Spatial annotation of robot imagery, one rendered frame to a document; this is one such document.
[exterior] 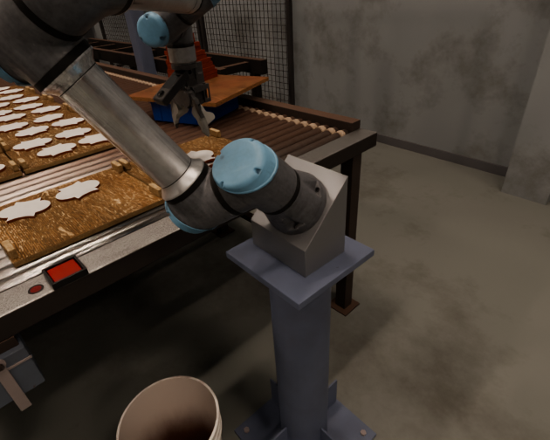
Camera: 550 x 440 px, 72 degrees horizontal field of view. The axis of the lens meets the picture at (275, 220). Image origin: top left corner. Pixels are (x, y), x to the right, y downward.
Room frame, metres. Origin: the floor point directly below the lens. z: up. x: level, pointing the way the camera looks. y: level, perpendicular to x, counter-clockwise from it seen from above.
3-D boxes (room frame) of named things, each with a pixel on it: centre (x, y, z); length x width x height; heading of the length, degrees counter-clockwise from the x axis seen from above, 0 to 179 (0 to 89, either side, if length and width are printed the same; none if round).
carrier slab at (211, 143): (1.25, 0.27, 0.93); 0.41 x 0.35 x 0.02; 133
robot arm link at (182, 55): (1.14, 0.23, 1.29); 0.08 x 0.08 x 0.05
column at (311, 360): (0.77, -0.06, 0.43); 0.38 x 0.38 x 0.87; 40
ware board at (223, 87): (1.93, 0.32, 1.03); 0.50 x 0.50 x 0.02; 62
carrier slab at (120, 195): (0.97, 0.58, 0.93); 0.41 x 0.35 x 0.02; 132
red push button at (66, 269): (0.68, 0.48, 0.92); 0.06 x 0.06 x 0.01; 42
